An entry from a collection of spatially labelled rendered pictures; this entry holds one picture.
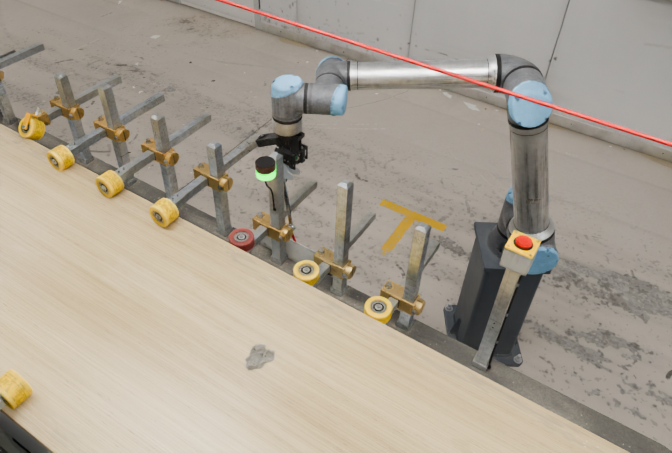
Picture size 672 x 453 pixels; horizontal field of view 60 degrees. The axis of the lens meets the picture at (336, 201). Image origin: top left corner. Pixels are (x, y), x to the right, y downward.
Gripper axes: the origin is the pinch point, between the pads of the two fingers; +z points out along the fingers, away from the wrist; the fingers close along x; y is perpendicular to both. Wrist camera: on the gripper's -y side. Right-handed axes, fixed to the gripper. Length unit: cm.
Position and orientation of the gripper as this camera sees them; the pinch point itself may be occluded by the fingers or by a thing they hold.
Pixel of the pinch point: (283, 177)
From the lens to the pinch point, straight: 193.4
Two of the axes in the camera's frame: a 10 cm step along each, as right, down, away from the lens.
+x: 5.3, -5.5, 6.5
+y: 8.5, 3.7, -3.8
